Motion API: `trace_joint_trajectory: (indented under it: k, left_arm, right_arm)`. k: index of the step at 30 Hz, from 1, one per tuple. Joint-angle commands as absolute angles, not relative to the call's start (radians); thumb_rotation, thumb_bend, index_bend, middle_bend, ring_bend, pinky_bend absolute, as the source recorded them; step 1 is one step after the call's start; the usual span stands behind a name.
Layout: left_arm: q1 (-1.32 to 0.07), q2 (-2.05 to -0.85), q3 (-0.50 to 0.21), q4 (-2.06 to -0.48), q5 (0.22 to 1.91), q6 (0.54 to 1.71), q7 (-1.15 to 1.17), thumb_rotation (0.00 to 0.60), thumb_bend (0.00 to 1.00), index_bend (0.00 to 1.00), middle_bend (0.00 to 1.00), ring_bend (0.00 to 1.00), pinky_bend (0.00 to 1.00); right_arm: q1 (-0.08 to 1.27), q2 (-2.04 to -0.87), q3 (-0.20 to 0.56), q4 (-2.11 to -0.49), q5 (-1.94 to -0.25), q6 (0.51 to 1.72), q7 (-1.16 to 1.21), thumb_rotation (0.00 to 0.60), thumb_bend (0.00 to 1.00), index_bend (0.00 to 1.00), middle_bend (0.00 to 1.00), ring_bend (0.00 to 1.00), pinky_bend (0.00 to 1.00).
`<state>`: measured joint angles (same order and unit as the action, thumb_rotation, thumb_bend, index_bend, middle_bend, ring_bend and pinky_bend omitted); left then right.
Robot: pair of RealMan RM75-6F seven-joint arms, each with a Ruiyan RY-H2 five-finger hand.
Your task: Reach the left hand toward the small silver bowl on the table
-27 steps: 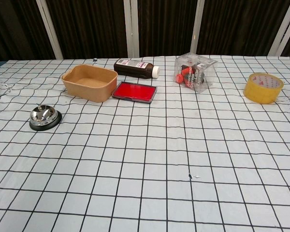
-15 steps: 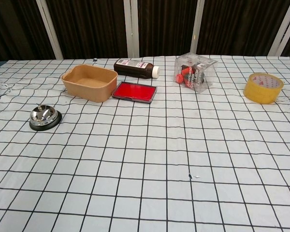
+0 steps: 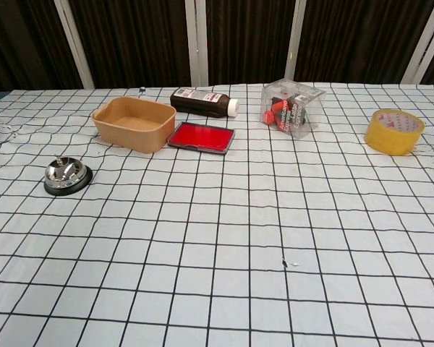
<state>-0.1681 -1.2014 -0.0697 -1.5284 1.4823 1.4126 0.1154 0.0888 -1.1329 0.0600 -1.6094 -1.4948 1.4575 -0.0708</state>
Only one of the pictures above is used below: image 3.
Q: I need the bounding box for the dark brown curtain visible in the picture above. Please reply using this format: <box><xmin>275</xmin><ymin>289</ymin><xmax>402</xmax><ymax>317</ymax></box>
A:
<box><xmin>0</xmin><ymin>0</ymin><xmax>434</xmax><ymax>95</ymax></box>

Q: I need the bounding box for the brown paper rectangular tray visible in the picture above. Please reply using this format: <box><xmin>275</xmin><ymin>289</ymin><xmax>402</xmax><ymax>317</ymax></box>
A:
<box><xmin>91</xmin><ymin>96</ymin><xmax>177</xmax><ymax>155</ymax></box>

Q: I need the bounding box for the silver metal call bell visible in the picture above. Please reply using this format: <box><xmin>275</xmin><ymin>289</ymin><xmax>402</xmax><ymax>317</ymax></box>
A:
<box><xmin>43</xmin><ymin>155</ymin><xmax>94</xmax><ymax>197</ymax></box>

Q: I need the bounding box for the yellow packing tape roll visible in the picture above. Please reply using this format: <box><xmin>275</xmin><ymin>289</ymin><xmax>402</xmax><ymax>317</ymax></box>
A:
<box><xmin>364</xmin><ymin>109</ymin><xmax>427</xmax><ymax>156</ymax></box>

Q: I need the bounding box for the white black grid tablecloth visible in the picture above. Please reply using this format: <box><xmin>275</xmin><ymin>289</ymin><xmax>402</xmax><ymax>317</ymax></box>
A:
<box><xmin>0</xmin><ymin>82</ymin><xmax>434</xmax><ymax>347</ymax></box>

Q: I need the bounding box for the white metal frame post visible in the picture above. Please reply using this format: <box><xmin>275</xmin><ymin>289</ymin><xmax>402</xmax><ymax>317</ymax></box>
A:
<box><xmin>54</xmin><ymin>0</ymin><xmax>96</xmax><ymax>89</ymax></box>
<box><xmin>400</xmin><ymin>0</ymin><xmax>434</xmax><ymax>85</ymax></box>
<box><xmin>184</xmin><ymin>0</ymin><xmax>212</xmax><ymax>87</ymax></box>
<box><xmin>284</xmin><ymin>0</ymin><xmax>309</xmax><ymax>81</ymax></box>

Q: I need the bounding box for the brown bottle white cap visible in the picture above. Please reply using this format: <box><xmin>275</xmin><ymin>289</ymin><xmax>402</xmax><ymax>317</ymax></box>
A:
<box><xmin>169</xmin><ymin>87</ymin><xmax>240</xmax><ymax>119</ymax></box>

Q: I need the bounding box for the clear plastic capsule box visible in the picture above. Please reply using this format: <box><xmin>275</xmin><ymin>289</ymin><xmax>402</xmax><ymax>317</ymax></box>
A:
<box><xmin>260</xmin><ymin>77</ymin><xmax>327</xmax><ymax>140</ymax></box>

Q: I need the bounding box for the red ink stamp pad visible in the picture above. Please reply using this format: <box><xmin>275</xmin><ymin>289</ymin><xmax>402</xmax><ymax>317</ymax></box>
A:
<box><xmin>166</xmin><ymin>121</ymin><xmax>237</xmax><ymax>156</ymax></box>

